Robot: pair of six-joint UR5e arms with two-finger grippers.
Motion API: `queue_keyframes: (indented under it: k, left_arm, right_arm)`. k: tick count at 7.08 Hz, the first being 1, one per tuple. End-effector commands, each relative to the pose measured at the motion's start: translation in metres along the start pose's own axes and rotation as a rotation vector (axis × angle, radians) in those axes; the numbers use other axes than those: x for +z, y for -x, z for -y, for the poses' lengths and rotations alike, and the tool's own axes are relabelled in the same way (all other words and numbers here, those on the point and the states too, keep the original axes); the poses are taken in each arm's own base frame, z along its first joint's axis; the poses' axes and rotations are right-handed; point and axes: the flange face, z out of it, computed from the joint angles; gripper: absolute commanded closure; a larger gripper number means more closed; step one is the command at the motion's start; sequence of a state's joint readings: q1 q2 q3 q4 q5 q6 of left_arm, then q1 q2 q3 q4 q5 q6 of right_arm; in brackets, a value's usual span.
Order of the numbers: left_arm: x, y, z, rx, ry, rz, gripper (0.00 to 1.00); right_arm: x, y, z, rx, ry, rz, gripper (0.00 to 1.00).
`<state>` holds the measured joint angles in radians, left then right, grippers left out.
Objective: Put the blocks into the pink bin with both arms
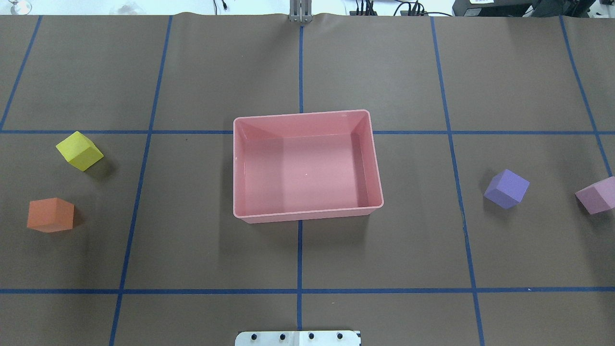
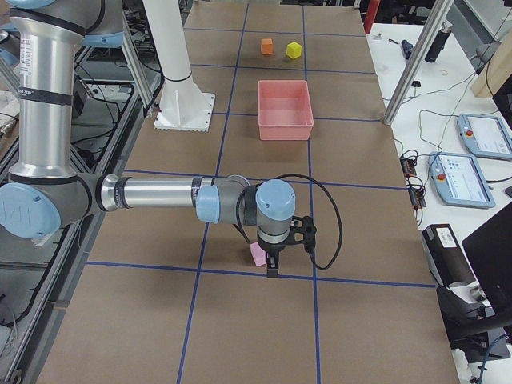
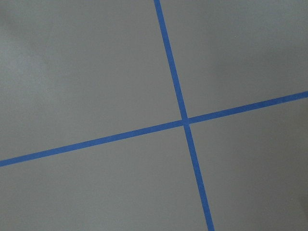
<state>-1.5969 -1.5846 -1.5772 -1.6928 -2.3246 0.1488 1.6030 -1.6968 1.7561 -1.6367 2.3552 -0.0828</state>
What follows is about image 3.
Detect brown paper table cover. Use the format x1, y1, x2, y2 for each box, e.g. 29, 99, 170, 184
0, 0, 308, 231

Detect blue tape grid lines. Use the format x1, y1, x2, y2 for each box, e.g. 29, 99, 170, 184
0, 0, 308, 231

